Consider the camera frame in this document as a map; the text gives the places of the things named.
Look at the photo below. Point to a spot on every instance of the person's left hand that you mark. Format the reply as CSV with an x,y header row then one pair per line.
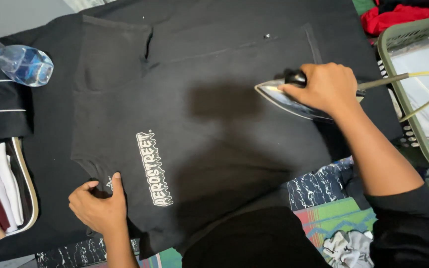
x,y
101,208

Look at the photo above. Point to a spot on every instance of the person's right hand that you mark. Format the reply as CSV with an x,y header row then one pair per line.
x,y
328,87

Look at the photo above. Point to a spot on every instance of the silver black clothes iron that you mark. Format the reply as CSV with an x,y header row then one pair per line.
x,y
274,93

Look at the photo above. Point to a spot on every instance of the black t-shirt with white print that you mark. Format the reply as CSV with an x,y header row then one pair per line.
x,y
218,149

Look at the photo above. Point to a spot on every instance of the green plastic laundry basket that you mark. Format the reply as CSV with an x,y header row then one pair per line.
x,y
384,56

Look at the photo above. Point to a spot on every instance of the black ironing underlay cloth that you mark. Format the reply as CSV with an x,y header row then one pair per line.
x,y
50,167

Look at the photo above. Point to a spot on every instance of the green cloth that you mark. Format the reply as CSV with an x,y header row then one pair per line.
x,y
361,5

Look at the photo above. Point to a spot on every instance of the red garment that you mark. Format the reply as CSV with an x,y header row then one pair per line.
x,y
385,18

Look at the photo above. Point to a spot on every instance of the stack of folded clothes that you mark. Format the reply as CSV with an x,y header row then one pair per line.
x,y
2,186

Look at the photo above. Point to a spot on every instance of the colourful patterned mat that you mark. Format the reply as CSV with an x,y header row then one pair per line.
x,y
330,219

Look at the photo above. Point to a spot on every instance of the person's black shirt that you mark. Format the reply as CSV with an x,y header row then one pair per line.
x,y
255,242

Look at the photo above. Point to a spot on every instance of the clear blue water bottle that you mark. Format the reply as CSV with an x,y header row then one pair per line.
x,y
26,64

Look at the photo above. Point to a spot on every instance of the grey white crumpled cloth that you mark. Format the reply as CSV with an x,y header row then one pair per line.
x,y
346,249

